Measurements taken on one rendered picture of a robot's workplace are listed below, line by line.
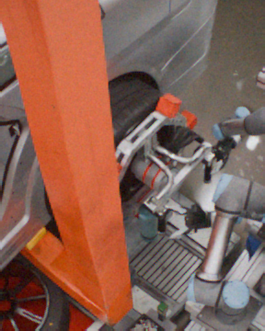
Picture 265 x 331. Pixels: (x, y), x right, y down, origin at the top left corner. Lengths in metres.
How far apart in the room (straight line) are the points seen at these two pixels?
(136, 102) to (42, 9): 1.57
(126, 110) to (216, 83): 1.77
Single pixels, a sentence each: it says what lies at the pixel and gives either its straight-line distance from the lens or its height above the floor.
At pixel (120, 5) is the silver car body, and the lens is 2.40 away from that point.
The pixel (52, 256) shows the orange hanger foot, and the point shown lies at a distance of 2.88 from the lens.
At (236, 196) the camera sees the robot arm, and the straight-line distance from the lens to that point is 2.27.
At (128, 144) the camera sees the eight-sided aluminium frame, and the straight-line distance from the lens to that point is 2.61.
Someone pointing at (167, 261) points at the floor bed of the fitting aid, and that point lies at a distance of 3.51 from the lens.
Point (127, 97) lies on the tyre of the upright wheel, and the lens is 2.71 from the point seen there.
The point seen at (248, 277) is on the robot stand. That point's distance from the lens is 2.77.
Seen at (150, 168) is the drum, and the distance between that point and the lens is 2.79.
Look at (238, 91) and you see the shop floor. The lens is 4.30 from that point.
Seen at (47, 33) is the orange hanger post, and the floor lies 2.44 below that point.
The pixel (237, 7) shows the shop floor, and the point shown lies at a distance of 4.93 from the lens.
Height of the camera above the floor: 3.27
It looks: 59 degrees down
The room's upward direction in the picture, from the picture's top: 5 degrees counter-clockwise
